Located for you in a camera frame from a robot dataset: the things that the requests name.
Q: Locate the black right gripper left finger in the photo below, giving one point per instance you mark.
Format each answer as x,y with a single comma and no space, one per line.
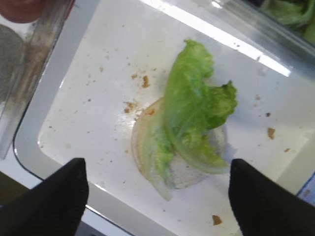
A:
52,208

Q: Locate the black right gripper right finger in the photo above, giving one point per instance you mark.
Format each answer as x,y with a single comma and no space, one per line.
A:
263,208

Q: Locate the green lettuce leaf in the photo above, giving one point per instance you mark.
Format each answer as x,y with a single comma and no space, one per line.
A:
187,121

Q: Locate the upright bread slice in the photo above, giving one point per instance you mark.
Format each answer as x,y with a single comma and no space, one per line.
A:
11,50

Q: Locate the green lettuce head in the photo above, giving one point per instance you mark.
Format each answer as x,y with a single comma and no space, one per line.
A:
297,15

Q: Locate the front tomato slice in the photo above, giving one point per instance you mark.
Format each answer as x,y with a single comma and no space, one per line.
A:
22,11

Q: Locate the metal baking tray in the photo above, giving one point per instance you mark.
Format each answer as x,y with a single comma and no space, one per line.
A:
112,61

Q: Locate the clear plastic container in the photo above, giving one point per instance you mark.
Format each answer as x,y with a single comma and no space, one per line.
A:
292,47

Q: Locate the left clear acrylic rail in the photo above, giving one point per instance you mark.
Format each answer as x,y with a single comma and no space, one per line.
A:
39,37

